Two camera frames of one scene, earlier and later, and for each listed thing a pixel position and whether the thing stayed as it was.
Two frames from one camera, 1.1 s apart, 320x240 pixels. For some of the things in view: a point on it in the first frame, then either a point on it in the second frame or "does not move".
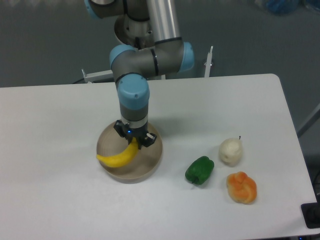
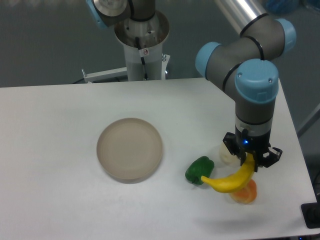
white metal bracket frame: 98,76 does not move
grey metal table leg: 313,118 does not move
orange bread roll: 241,188 does not move
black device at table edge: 311,213 does not move
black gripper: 126,131 -> 240,142
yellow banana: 121,158 -> 236,180
